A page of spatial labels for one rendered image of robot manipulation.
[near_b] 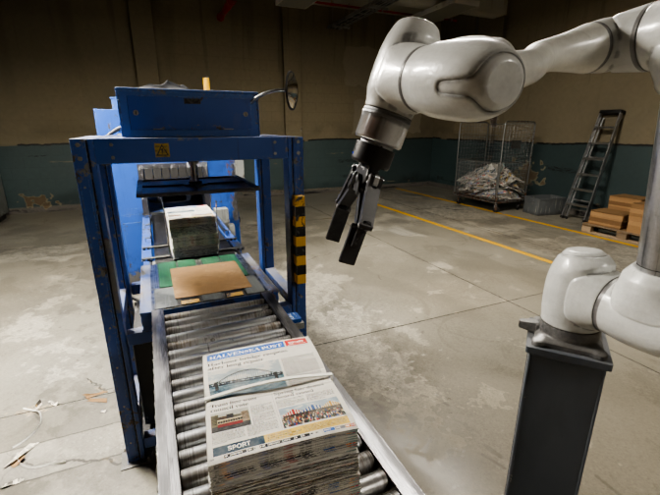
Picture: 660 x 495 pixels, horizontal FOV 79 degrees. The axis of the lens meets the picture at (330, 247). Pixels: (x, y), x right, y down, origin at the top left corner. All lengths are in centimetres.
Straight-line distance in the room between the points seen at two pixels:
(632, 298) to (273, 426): 84
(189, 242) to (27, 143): 709
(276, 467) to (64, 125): 887
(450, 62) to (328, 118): 959
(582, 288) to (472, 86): 76
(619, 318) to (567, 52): 61
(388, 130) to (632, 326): 74
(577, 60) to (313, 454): 94
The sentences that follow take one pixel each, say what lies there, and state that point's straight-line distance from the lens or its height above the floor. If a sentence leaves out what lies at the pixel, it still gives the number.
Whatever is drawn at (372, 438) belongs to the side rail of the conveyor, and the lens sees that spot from 118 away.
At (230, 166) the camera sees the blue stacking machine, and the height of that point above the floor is 121.
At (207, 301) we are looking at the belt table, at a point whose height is 80.
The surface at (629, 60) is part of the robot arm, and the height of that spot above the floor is 172.
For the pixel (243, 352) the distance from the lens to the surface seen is 109.
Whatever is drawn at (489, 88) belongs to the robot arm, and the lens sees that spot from 57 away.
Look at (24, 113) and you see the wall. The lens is 951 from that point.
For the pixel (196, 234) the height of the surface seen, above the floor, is 94.
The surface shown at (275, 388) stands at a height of 103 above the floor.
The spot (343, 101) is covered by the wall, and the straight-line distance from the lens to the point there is 1034.
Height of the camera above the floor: 159
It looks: 17 degrees down
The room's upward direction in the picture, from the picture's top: straight up
